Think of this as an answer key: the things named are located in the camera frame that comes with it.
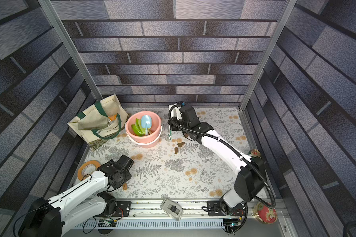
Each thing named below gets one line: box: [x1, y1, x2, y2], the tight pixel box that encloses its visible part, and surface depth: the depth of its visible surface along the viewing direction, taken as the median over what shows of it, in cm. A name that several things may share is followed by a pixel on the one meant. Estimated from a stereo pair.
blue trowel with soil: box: [141, 114, 153, 136], surface depth 96 cm
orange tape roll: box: [77, 160, 101, 181], surface depth 89 cm
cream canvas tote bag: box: [67, 93, 130, 150], surface depth 96 cm
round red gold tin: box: [253, 201, 278, 225], surface depth 71 cm
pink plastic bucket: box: [125, 111, 163, 149], surface depth 89 cm
